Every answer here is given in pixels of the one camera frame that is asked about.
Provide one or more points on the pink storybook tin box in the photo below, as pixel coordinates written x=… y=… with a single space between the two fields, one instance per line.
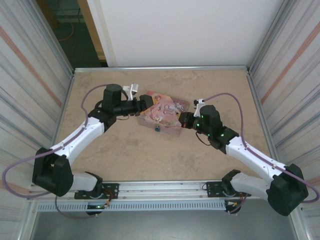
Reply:
x=162 y=110

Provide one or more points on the small blue padlock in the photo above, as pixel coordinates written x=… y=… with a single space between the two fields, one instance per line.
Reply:
x=157 y=128

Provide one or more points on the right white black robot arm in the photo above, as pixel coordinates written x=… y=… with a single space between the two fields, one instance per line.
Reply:
x=287 y=195

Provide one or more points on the corrugated translucent side panel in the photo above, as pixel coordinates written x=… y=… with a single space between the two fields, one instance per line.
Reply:
x=295 y=75
x=25 y=75

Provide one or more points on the grey metal shelf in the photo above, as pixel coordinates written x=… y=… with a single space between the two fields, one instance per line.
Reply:
x=162 y=227

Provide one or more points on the aluminium rear frame bar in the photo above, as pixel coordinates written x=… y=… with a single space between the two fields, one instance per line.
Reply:
x=162 y=68

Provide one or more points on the aluminium side frame bar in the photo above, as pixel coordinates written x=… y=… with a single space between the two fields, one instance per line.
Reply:
x=260 y=107
x=63 y=105

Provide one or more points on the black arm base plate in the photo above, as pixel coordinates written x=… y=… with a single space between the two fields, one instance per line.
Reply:
x=212 y=187
x=112 y=187

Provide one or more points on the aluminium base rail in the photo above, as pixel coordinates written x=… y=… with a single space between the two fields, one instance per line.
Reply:
x=162 y=190

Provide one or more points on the wooden door frame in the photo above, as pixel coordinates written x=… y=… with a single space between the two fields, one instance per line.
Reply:
x=90 y=20

